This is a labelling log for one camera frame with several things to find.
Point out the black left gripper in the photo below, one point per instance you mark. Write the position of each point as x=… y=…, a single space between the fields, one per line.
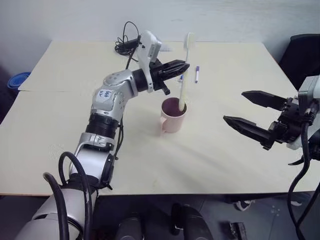
x=157 y=73

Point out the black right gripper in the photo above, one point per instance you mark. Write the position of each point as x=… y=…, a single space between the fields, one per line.
x=287 y=125

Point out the white toothbrush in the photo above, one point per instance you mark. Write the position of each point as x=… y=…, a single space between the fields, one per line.
x=184 y=87

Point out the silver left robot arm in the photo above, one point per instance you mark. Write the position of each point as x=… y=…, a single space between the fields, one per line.
x=100 y=160

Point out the pink mug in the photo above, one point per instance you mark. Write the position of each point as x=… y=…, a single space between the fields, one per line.
x=175 y=121

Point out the small blue white pen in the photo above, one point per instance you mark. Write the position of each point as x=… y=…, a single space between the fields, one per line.
x=180 y=79

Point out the white marker with purple cap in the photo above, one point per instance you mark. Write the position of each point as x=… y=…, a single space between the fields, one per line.
x=196 y=76

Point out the black office chair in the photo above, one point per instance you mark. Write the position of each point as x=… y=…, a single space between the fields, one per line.
x=301 y=60

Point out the black flat floor object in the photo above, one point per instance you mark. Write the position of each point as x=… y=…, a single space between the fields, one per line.
x=235 y=229

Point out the dark rounded shape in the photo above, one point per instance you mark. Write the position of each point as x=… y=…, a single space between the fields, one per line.
x=132 y=228
x=190 y=221

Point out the blue round basin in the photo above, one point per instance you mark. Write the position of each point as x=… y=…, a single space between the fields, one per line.
x=17 y=79

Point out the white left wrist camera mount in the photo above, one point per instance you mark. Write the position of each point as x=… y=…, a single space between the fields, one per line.
x=147 y=50

